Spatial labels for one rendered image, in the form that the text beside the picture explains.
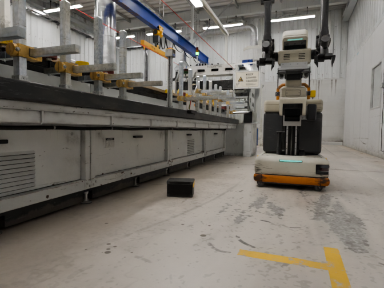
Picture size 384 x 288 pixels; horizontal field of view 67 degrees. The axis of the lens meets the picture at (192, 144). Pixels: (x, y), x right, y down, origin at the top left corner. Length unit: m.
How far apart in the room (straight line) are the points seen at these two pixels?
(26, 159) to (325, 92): 10.99
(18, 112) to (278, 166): 2.01
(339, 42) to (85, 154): 11.08
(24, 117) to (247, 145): 4.54
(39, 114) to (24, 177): 0.40
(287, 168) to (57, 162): 1.81
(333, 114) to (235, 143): 6.68
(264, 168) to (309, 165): 0.37
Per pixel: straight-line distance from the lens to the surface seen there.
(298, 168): 2.64
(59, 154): 1.89
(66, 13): 1.66
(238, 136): 5.67
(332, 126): 11.81
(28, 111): 1.45
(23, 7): 1.49
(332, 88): 11.91
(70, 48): 1.29
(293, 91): 2.71
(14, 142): 1.69
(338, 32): 12.34
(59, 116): 1.57
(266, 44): 2.46
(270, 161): 2.64
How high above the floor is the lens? 0.51
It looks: 3 degrees down
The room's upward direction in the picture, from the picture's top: 1 degrees clockwise
